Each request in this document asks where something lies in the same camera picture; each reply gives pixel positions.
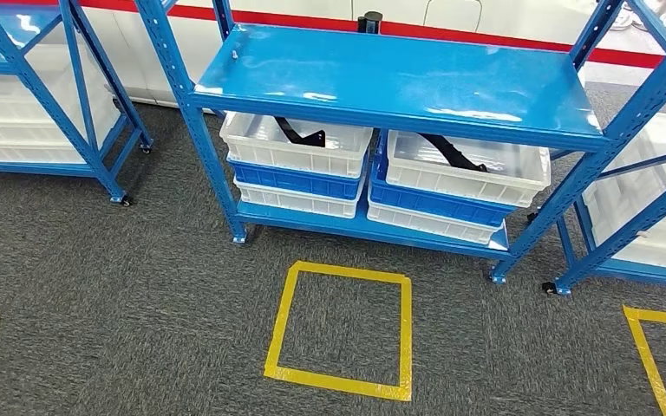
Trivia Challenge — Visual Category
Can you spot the black bracket part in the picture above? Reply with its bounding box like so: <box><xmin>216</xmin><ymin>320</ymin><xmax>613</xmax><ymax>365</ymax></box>
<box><xmin>273</xmin><ymin>115</ymin><xmax>327</xmax><ymax>149</ymax></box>
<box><xmin>417</xmin><ymin>132</ymin><xmax>490</xmax><ymax>174</ymax></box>

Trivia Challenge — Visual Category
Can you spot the blue metal shelf rack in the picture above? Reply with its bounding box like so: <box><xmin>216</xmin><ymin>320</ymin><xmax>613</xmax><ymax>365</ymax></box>
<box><xmin>0</xmin><ymin>0</ymin><xmax>155</xmax><ymax>206</ymax></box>
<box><xmin>542</xmin><ymin>0</ymin><xmax>666</xmax><ymax>297</ymax></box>
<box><xmin>134</xmin><ymin>0</ymin><xmax>666</xmax><ymax>286</ymax></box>

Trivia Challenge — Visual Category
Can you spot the black cylindrical post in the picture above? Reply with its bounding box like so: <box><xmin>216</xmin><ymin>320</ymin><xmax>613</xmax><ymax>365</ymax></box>
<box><xmin>357</xmin><ymin>10</ymin><xmax>384</xmax><ymax>35</ymax></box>

